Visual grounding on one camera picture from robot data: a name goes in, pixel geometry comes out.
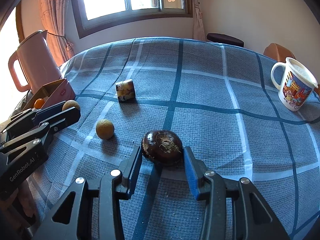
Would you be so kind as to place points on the white tied curtain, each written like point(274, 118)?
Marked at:
point(198, 27)

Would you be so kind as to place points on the brown wooden chair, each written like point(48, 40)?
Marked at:
point(278, 52)

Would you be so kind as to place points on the black round stool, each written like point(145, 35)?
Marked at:
point(225, 39)

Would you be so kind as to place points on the tan longan fruit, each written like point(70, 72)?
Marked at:
point(69, 104)
point(104, 129)

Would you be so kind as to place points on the white cartoon mug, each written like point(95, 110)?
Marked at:
point(296, 84)

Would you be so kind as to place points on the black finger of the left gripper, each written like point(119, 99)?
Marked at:
point(40, 136)
point(29, 119)

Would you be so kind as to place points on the pink patterned curtain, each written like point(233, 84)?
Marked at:
point(53, 18)

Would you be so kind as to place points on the blue plaid tablecloth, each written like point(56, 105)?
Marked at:
point(218, 99)

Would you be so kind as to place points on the pink metal tin box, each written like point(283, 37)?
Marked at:
point(52, 93)

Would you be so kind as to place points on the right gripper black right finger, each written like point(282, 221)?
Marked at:
point(253, 218)

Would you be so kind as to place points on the pink electric kettle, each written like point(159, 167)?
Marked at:
point(36, 61)

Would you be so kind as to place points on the small cube snack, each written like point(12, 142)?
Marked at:
point(125, 90)

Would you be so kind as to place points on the dark brown water chestnut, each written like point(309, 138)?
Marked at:
point(162, 147)

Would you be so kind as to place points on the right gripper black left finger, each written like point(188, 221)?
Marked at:
point(71, 216)

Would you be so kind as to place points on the window with brown frame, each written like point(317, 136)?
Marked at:
point(92, 16)

